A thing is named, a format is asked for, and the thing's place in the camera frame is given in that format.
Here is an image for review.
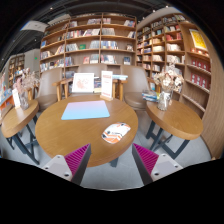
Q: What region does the white red sign, wooden base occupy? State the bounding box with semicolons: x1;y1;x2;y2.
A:
99;70;114;102

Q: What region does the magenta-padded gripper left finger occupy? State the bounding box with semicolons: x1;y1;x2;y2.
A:
41;143;92;186

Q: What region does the white orange patterned computer mouse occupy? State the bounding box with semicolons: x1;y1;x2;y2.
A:
101;121;132;145

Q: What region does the blue pink gradient mouse pad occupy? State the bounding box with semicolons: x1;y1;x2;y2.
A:
60;100;111;121

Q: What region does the brown armchair with wooden arms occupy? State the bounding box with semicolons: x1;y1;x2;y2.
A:
35;67;73;112
120;64;158;111
52;63;128;102

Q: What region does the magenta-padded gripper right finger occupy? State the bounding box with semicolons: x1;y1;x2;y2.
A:
131;142;184;186

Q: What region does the curved wooden bookshelf unit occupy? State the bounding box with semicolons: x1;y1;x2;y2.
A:
135;13;224;159

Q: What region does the stack of colourful books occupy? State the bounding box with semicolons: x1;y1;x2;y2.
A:
141;89;159;103

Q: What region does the glass vase with dried flowers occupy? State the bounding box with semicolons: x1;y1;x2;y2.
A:
14;68;40;111
153;64;185;112

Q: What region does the round wooden side table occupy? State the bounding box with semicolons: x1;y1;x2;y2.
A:
0;99;40;166
145;99;204;160

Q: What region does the white framed picture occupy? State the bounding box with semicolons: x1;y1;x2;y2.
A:
71;72;95;94

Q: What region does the small distant bookshelf unit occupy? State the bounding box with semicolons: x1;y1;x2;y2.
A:
7;53;26;89

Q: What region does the wide wooden bookshelf unit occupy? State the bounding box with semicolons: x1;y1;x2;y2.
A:
39;13;138;76

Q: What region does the stack of blue books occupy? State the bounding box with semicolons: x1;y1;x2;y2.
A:
112;74;129;81

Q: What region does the white ceiling air vent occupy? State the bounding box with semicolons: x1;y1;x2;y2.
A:
20;20;50;33

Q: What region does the dark standing book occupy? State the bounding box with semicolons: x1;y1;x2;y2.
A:
93;77;102;94

